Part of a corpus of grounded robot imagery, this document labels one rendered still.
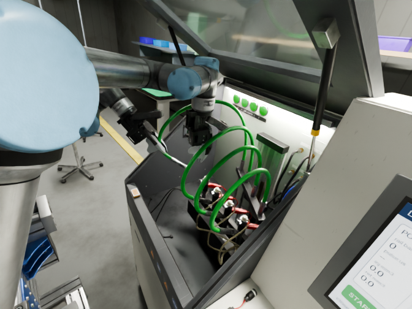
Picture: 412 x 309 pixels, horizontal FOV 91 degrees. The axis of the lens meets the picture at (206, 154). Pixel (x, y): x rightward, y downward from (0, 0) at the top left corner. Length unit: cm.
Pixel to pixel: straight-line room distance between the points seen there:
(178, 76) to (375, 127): 43
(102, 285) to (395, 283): 170
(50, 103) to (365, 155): 52
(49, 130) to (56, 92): 3
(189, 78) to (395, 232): 52
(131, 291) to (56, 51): 172
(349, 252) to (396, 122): 28
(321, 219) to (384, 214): 12
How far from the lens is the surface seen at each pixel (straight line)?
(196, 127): 67
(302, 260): 63
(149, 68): 57
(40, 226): 101
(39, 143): 22
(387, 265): 56
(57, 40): 23
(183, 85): 51
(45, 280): 206
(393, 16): 261
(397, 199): 52
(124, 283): 186
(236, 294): 73
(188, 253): 95
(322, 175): 56
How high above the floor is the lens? 163
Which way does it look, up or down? 30 degrees down
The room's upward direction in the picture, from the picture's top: 7 degrees clockwise
